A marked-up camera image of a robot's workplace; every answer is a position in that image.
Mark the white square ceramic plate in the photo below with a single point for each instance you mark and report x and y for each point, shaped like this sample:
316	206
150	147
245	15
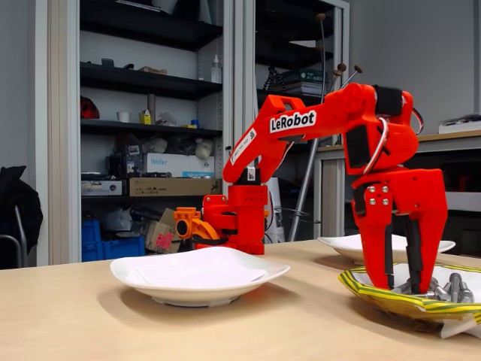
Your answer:
338	248
188	295

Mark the flat wooden piece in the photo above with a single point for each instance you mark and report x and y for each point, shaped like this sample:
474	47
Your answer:
152	70

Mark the long brown cardboard box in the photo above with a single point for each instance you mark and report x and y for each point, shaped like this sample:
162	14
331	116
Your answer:
161	187

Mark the grey sideboard with wooden top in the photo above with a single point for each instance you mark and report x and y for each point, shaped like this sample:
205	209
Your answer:
451	144

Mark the cardboard box with pink sticker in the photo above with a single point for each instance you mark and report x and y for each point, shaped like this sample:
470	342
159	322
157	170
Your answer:
152	229

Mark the white crumpled bag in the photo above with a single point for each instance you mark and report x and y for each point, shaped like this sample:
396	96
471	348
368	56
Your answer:
204	148

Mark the white plastic bottle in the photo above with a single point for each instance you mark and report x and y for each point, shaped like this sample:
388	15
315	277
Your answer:
216	71

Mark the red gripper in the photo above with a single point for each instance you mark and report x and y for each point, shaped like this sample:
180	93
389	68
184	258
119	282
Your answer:
415	192

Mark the grey metal chair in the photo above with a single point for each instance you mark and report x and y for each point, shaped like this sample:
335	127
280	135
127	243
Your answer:
20	229

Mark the black flexible tripod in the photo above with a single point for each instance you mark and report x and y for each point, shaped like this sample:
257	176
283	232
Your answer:
273	77

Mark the white printed bag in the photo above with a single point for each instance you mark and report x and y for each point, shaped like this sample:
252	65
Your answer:
275	195

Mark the white paper cup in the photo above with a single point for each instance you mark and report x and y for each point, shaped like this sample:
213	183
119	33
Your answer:
123	116

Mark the black jacket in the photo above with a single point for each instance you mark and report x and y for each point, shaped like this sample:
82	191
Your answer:
22	203

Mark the small blue object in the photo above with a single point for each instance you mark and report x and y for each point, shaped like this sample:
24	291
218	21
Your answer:
194	123

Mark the small yellow carton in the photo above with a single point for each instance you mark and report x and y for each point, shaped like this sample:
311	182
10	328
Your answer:
145	118

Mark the metal coat stand wooden knobs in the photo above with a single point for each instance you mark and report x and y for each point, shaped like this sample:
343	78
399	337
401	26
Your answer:
304	188

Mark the flat white printed box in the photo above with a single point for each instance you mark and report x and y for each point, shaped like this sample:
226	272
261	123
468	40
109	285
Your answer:
101	188

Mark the white storage box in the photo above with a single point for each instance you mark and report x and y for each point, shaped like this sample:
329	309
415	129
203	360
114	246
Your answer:
464	201

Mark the white Weller box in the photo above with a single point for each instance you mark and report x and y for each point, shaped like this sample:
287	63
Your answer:
169	163

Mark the red printed robot arm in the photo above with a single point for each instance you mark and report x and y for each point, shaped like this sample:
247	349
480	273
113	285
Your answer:
338	109

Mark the red black helmet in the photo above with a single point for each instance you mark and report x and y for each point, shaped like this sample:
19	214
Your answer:
90	109

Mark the low blue plastic crate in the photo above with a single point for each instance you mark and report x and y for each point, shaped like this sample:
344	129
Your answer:
124	248

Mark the stack of books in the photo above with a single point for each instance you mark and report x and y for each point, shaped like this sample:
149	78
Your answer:
304	80

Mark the grey metal shelving cabinet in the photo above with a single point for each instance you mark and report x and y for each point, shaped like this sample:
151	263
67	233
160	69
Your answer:
242	37
60	113

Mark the red printed object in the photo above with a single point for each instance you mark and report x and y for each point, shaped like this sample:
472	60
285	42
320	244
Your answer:
464	184

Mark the tall blue plastic crate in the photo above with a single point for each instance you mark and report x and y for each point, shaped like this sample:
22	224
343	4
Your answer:
91	233

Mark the yellow green striped paper plate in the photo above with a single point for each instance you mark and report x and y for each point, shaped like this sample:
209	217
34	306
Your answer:
376	301

